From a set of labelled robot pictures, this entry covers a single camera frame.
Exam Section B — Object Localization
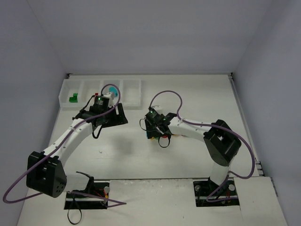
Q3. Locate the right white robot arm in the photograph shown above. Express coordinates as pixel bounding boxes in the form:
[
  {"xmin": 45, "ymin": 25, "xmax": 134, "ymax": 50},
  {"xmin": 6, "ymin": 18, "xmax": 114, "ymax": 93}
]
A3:
[{"xmin": 144, "ymin": 108, "xmax": 241, "ymax": 186}]

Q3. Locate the cyan round lego brick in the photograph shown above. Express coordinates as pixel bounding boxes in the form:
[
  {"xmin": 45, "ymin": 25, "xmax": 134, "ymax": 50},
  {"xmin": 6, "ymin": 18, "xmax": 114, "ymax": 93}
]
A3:
[{"xmin": 109, "ymin": 86, "xmax": 118, "ymax": 95}]

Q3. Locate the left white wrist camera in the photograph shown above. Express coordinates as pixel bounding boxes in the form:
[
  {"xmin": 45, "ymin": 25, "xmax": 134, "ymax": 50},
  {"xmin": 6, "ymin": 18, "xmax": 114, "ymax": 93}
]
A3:
[{"xmin": 104, "ymin": 92, "xmax": 118, "ymax": 105}]

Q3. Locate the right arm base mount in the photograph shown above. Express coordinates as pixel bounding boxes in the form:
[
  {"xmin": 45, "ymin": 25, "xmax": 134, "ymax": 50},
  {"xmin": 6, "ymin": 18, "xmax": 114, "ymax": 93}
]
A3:
[{"xmin": 193, "ymin": 179, "xmax": 240, "ymax": 207}]

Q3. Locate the green stepped lego brick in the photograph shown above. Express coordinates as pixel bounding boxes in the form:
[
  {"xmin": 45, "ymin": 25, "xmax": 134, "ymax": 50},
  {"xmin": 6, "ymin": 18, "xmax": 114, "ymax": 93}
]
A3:
[{"xmin": 69, "ymin": 93, "xmax": 78, "ymax": 103}]

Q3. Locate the clear plastic sorting tray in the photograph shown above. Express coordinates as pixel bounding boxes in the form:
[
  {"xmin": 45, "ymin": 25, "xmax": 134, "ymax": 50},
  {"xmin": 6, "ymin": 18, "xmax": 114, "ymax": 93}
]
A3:
[{"xmin": 58, "ymin": 79, "xmax": 142, "ymax": 110}]

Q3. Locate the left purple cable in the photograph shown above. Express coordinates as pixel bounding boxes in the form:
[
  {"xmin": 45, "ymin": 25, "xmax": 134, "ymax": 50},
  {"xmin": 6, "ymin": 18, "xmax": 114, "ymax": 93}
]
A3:
[{"xmin": 3, "ymin": 84, "xmax": 127, "ymax": 209}]

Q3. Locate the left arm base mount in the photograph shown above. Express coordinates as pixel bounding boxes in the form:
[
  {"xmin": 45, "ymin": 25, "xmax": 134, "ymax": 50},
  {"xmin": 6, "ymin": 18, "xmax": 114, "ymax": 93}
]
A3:
[{"xmin": 63, "ymin": 181, "xmax": 111, "ymax": 210}]

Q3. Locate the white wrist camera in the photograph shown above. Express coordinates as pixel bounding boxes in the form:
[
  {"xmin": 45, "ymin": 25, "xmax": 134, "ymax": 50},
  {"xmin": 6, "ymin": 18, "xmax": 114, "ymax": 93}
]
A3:
[
  {"xmin": 104, "ymin": 92, "xmax": 118, "ymax": 105},
  {"xmin": 152, "ymin": 105, "xmax": 163, "ymax": 114}
]

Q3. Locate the purple cable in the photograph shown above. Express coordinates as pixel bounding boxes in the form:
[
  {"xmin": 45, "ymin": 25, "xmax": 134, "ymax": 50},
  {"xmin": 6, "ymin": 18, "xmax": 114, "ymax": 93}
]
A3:
[
  {"xmin": 149, "ymin": 90, "xmax": 256, "ymax": 202},
  {"xmin": 3, "ymin": 84, "xmax": 127, "ymax": 209}
]

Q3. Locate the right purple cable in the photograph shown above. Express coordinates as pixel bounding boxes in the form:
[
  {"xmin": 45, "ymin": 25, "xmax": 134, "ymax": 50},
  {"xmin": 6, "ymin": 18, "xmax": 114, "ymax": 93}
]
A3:
[{"xmin": 149, "ymin": 90, "xmax": 256, "ymax": 202}]

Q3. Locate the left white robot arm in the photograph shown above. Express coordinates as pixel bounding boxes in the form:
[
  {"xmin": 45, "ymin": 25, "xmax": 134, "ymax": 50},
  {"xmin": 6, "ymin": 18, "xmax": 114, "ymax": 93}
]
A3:
[{"xmin": 26, "ymin": 94, "xmax": 128, "ymax": 198}]

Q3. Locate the black cable loop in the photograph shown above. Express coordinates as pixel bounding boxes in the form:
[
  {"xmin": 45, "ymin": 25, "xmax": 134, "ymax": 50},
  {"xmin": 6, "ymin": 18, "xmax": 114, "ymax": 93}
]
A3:
[{"xmin": 67, "ymin": 197, "xmax": 83, "ymax": 225}]

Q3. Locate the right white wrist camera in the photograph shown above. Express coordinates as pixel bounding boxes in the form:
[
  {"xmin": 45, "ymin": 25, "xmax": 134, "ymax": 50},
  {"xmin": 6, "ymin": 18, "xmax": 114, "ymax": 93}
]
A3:
[{"xmin": 152, "ymin": 105, "xmax": 163, "ymax": 114}]

